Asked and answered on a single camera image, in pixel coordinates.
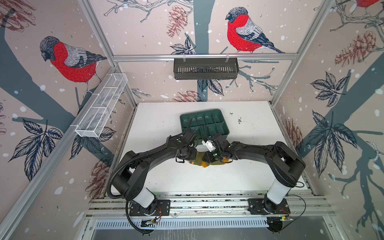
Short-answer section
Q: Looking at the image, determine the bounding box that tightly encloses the olive striped sock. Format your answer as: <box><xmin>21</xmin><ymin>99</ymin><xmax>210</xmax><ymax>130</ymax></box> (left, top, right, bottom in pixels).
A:
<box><xmin>189</xmin><ymin>152</ymin><xmax>230</xmax><ymax>168</ymax></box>

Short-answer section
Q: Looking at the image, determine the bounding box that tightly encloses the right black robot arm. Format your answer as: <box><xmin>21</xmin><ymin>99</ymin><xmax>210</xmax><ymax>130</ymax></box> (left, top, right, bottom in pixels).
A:
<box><xmin>202</xmin><ymin>134</ymin><xmax>306</xmax><ymax>215</ymax></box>

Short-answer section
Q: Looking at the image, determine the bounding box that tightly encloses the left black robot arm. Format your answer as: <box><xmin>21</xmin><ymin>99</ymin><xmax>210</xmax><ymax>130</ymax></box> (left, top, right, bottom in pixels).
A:
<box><xmin>107</xmin><ymin>130</ymin><xmax>197</xmax><ymax>209</ymax></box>

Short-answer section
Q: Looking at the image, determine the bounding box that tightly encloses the green compartment tray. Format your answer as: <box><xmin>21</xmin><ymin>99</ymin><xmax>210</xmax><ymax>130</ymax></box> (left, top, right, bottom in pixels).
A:
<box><xmin>180</xmin><ymin>109</ymin><xmax>230</xmax><ymax>146</ymax></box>

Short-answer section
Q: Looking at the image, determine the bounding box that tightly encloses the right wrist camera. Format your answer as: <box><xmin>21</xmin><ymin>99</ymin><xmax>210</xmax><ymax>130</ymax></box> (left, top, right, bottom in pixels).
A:
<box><xmin>202</xmin><ymin>133</ymin><xmax>228</xmax><ymax>152</ymax></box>

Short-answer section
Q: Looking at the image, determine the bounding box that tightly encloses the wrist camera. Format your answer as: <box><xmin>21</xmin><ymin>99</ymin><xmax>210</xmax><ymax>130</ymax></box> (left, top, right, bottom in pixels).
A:
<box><xmin>177</xmin><ymin>130</ymin><xmax>197</xmax><ymax>147</ymax></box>
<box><xmin>202</xmin><ymin>133</ymin><xmax>228</xmax><ymax>152</ymax></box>

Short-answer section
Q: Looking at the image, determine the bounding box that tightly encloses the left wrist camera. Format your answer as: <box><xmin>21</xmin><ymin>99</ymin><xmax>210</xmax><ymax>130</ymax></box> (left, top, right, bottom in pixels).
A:
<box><xmin>177</xmin><ymin>130</ymin><xmax>197</xmax><ymax>147</ymax></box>

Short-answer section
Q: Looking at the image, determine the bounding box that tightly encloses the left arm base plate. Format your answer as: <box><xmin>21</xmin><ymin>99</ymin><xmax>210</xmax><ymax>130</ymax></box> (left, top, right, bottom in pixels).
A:
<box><xmin>128</xmin><ymin>199</ymin><xmax>171</xmax><ymax>217</ymax></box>

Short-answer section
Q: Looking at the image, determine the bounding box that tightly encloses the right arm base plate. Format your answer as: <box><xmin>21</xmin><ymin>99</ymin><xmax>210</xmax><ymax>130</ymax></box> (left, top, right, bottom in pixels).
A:
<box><xmin>248</xmin><ymin>197</ymin><xmax>291</xmax><ymax>215</ymax></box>

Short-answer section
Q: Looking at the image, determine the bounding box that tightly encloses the left base black cable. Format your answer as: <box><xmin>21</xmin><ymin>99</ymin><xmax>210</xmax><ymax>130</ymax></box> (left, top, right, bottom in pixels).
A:
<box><xmin>125</xmin><ymin>200</ymin><xmax>157</xmax><ymax>235</ymax></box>

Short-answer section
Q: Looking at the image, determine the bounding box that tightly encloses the base black cable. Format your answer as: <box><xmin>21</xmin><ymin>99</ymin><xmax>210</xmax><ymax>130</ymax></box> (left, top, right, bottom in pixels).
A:
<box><xmin>125</xmin><ymin>200</ymin><xmax>157</xmax><ymax>235</ymax></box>
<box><xmin>265</xmin><ymin>193</ymin><xmax>307</xmax><ymax>234</ymax></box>

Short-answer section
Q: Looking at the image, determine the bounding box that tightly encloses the black hanging wire basket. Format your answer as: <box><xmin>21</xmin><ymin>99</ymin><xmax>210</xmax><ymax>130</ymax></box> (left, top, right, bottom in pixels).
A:
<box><xmin>174</xmin><ymin>58</ymin><xmax>239</xmax><ymax>80</ymax></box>

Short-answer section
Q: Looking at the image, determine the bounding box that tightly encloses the aluminium mounting rail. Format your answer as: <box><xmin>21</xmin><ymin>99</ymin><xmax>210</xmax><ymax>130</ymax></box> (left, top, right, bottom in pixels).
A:
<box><xmin>85</xmin><ymin>191</ymin><xmax>335</xmax><ymax>219</ymax></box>

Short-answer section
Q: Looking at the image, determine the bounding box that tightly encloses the white mesh wall shelf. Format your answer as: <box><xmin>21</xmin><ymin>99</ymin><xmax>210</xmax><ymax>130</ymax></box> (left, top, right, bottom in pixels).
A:
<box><xmin>75</xmin><ymin>73</ymin><xmax>128</xmax><ymax>138</ymax></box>

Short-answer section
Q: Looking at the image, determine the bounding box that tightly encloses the right base black cable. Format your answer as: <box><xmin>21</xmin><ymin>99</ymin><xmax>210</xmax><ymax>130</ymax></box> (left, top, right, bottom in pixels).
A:
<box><xmin>265</xmin><ymin>193</ymin><xmax>307</xmax><ymax>234</ymax></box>

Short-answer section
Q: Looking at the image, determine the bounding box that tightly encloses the horizontal aluminium frame bar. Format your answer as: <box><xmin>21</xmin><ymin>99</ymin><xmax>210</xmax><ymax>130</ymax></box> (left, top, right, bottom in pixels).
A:
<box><xmin>113</xmin><ymin>53</ymin><xmax>298</xmax><ymax>63</ymax></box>

